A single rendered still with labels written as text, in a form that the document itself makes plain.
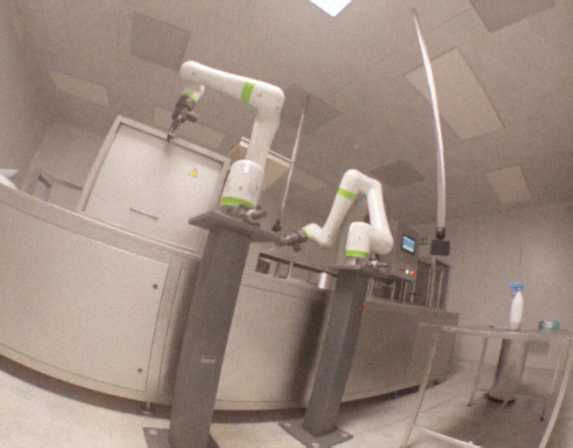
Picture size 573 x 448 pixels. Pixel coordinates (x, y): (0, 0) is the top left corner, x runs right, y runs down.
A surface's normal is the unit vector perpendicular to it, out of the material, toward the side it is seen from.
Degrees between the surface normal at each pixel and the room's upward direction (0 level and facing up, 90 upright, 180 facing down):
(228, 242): 90
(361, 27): 180
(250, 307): 90
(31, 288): 90
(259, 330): 90
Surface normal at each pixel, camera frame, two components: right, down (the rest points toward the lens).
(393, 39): -0.22, 0.94
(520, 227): -0.83, -0.31
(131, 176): 0.51, -0.11
